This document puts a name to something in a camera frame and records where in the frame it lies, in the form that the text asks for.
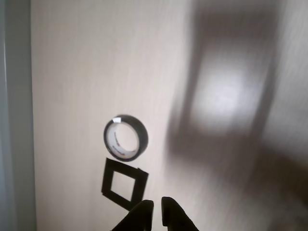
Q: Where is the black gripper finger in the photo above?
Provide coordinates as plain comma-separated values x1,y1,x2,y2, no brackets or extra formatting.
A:
161,196,200,231
112,200,154,231

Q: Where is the black tape roll white core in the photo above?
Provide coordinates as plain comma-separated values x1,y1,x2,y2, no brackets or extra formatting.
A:
103,114,149,162

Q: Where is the black square tape frame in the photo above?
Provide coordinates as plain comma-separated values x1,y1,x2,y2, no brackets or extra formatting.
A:
101,157,149,210

